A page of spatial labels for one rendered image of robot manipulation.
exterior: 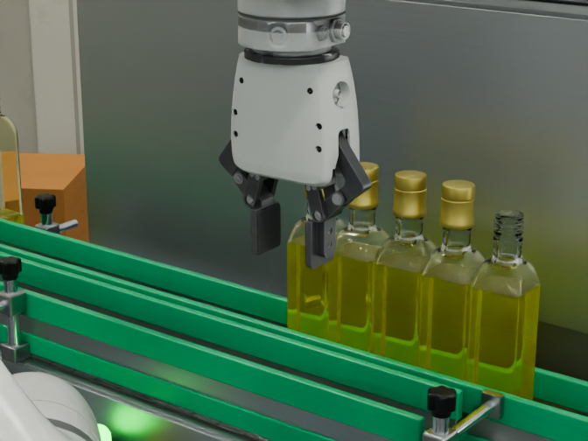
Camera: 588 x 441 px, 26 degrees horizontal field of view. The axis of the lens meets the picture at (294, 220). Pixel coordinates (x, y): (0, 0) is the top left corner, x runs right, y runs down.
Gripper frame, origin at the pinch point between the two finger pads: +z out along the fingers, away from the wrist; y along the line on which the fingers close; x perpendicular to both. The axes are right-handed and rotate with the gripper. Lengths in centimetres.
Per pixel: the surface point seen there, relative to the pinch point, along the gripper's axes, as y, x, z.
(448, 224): 1.3, -28.2, 6.9
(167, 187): 55, -45, 17
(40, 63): 278, -223, 53
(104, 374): 40, -16, 30
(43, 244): 68, -33, 24
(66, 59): 270, -228, 52
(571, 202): -5.7, -42.0, 6.7
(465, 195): -0.1, -29.0, 3.8
